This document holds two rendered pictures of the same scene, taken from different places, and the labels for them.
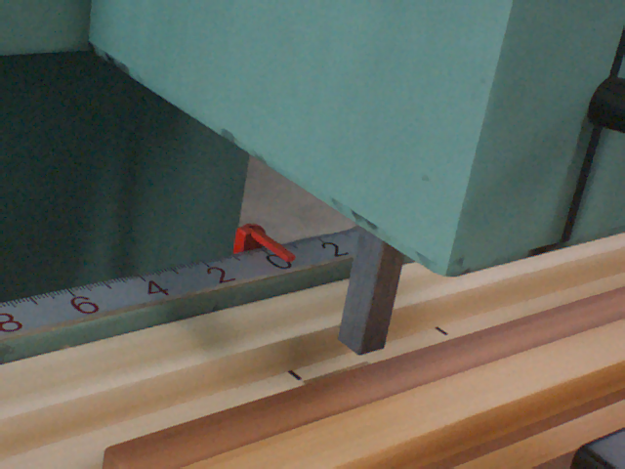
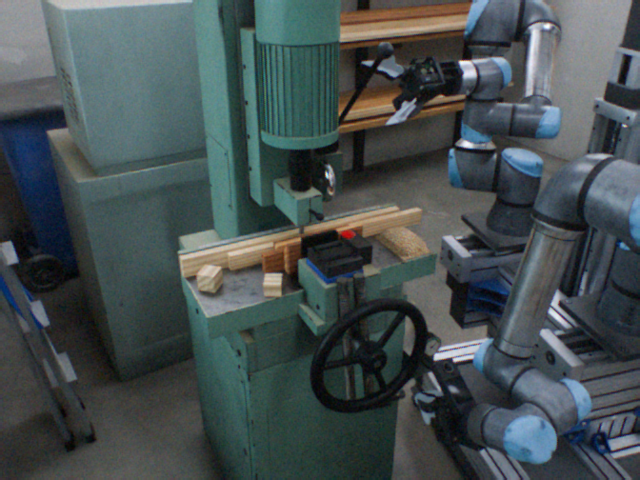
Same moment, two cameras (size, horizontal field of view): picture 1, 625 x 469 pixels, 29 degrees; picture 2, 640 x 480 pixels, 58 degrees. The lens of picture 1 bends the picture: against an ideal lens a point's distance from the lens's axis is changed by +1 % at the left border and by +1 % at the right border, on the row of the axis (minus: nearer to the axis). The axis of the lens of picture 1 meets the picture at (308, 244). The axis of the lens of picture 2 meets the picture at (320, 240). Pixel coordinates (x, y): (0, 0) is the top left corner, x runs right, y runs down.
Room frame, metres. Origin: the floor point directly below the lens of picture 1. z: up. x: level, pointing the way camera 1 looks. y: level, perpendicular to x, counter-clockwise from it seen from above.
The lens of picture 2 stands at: (-0.94, -0.42, 1.62)
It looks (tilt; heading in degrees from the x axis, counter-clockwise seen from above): 28 degrees down; 17
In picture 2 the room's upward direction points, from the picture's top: straight up
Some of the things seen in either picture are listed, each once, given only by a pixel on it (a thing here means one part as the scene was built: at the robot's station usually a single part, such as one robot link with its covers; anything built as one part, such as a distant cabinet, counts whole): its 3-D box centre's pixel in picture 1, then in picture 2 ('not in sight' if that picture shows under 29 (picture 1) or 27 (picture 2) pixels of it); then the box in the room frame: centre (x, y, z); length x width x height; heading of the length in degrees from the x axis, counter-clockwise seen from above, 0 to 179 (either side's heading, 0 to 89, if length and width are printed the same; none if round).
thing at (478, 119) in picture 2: not in sight; (486, 118); (0.47, -0.42, 1.22); 0.11 x 0.08 x 0.11; 90
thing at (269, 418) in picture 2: not in sight; (287, 385); (0.35, 0.07, 0.36); 0.58 x 0.45 x 0.71; 44
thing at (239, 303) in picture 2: not in sight; (321, 281); (0.19, -0.09, 0.87); 0.61 x 0.30 x 0.06; 134
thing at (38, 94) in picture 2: not in sight; (59, 180); (1.30, 1.63, 0.48); 0.64 x 0.54 x 0.97; 140
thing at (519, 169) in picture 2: not in sight; (517, 173); (0.74, -0.53, 0.98); 0.13 x 0.12 x 0.14; 90
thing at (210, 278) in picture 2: not in sight; (210, 278); (0.05, 0.13, 0.92); 0.05 x 0.04 x 0.04; 1
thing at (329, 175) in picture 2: not in sight; (322, 180); (0.45, -0.02, 1.02); 0.12 x 0.03 x 0.12; 44
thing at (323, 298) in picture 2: not in sight; (338, 282); (0.13, -0.15, 0.92); 0.15 x 0.13 x 0.09; 134
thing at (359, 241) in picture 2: not in sight; (341, 254); (0.13, -0.16, 0.99); 0.13 x 0.11 x 0.06; 134
